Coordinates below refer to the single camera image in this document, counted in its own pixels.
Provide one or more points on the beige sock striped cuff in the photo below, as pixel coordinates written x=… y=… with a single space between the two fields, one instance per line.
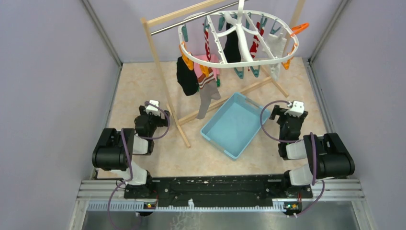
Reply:
x=208 y=91

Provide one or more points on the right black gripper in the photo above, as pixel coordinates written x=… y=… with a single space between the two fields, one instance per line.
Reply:
x=280 y=111

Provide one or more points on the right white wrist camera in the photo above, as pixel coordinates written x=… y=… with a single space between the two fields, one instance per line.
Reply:
x=296 y=109

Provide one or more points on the orange clothes peg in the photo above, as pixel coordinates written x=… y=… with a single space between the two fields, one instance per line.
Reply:
x=298 y=29

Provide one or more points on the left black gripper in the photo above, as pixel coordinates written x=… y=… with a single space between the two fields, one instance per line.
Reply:
x=162 y=122

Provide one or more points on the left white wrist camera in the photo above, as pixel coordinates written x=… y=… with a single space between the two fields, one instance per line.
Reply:
x=152 y=107

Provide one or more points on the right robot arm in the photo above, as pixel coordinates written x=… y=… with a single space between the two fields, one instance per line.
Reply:
x=326 y=155

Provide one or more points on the aluminium frame rail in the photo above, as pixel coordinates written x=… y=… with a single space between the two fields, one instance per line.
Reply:
x=109 y=194

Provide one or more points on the wooden clothes rack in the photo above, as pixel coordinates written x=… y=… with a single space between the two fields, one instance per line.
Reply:
x=167 y=20

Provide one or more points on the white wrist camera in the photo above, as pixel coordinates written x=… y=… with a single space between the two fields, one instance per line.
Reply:
x=296 y=109
x=152 y=107

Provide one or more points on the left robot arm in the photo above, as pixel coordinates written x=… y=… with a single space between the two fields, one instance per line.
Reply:
x=116 y=148

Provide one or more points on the metal hanging rod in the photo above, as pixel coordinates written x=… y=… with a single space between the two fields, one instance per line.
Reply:
x=203 y=14

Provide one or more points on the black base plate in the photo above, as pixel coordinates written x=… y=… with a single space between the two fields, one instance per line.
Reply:
x=217 y=191

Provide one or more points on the white round clip hanger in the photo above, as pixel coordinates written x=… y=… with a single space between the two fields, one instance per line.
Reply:
x=243 y=22

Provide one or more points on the blue plastic basket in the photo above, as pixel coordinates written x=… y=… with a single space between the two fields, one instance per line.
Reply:
x=234 y=125

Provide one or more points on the red white striped sock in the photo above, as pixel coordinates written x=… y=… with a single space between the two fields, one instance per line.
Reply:
x=207 y=46

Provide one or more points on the black sock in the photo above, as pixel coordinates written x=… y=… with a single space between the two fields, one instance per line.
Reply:
x=231 y=49
x=186 y=78

